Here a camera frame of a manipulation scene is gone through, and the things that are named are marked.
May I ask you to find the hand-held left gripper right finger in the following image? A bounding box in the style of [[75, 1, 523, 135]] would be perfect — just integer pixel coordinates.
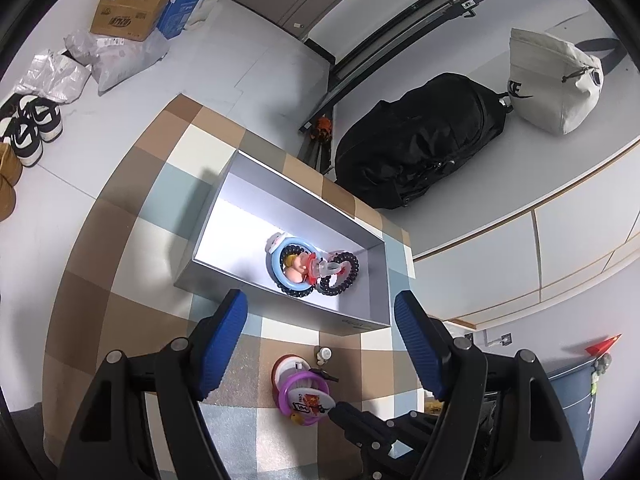
[[393, 290, 586, 480]]

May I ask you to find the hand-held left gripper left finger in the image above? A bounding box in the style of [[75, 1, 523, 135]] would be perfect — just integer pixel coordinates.
[[57, 288, 249, 480]]

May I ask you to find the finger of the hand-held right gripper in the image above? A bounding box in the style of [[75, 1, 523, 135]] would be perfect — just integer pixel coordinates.
[[328, 402, 437, 461]]

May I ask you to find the white round badge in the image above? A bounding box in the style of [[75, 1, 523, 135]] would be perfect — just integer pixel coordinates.
[[287, 391, 335, 424]]

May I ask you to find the purple ring bracelet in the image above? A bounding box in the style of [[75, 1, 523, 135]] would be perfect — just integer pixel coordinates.
[[277, 370, 331, 411]]

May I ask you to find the blue ring bracelet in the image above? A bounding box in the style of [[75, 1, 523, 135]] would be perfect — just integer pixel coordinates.
[[267, 233, 321, 297]]

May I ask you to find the black coil hair tie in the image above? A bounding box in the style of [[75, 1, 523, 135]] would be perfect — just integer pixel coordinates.
[[278, 244, 317, 301], [317, 250, 361, 299]]

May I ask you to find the pink figure charm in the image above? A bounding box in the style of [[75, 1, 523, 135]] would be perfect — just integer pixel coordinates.
[[284, 254, 308, 283]]

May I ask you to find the clear plastic clip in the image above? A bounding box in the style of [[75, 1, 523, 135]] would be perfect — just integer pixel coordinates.
[[315, 256, 344, 279]]

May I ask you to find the grey cardboard box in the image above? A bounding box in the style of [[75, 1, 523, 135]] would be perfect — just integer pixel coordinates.
[[173, 149, 392, 337]]

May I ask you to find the red and white round charm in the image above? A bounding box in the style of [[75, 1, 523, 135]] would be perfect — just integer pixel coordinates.
[[271, 354, 308, 386]]

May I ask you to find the white wardrobe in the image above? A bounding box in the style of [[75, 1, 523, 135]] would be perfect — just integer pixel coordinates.
[[410, 140, 640, 333]]

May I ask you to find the checkered tablecloth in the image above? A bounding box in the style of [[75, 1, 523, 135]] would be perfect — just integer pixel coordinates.
[[42, 92, 426, 480]]

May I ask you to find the blue grey bin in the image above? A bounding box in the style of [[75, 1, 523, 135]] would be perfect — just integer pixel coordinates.
[[545, 355, 598, 480]]

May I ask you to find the small hanging figure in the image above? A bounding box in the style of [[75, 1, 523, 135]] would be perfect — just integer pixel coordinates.
[[592, 352, 613, 392]]

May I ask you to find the red paper plane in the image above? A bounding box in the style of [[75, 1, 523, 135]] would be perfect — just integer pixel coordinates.
[[585, 332, 623, 357]]

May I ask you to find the black backpack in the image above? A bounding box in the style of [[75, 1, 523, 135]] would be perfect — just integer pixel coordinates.
[[334, 72, 513, 210]]

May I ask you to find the beige bag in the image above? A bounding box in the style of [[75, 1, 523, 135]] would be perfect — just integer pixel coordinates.
[[507, 27, 604, 136]]

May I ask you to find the large grey parcel bag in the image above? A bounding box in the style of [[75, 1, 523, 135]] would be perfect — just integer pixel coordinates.
[[92, 30, 172, 93]]

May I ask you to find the silver parcel bag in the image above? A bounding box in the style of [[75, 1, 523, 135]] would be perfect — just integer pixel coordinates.
[[14, 49, 92, 104]]

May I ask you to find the black folded rack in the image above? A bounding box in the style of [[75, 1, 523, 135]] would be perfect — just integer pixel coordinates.
[[299, 0, 551, 173]]

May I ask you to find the small grey parcel bag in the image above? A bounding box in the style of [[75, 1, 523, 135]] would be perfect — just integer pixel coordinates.
[[64, 30, 103, 66]]

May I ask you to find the brown cardboard box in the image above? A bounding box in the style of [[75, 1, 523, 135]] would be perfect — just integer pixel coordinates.
[[91, 0, 178, 42]]

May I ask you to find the blue cardboard box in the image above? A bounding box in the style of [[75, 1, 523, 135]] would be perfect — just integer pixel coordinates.
[[144, 0, 205, 40]]

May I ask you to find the white sack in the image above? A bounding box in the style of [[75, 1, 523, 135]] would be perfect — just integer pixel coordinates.
[[187, 0, 228, 28]]

